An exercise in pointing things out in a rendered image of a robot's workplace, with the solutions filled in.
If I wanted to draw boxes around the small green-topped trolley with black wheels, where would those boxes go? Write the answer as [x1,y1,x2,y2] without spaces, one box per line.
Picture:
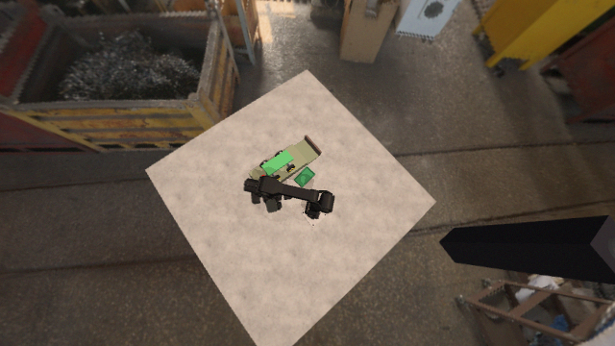
[259,150,295,180]

